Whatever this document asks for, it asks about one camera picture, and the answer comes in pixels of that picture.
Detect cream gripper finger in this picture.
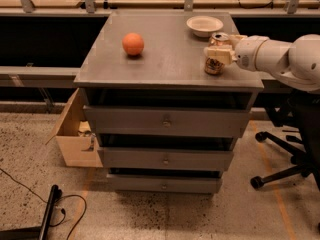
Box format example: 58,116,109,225
204,45,236,65
229,34,247,48

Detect cardboard box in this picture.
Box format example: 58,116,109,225
46,89,102,168

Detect black floor cable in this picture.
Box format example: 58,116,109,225
0,166,88,240

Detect white ceramic bowl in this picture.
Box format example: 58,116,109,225
186,16,224,37

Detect grey drawer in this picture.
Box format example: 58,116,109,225
98,147,233,171
83,106,249,138
107,174,222,194

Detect black metal stand base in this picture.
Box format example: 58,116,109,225
0,184,64,240

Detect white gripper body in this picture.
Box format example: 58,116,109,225
235,35,269,72

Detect black office chair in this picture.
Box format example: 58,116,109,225
250,92,320,189

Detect grey drawer cabinet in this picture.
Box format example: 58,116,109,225
75,11,263,180

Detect bottom grey drawer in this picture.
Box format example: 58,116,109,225
107,174,222,194

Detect orange gold soda can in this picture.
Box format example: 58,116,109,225
204,32,231,75

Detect top grey drawer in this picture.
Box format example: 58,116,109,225
83,106,249,138

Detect middle grey drawer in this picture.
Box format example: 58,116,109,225
98,147,233,171

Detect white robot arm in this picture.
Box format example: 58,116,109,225
204,34,320,92

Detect orange ball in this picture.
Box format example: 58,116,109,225
122,33,144,56

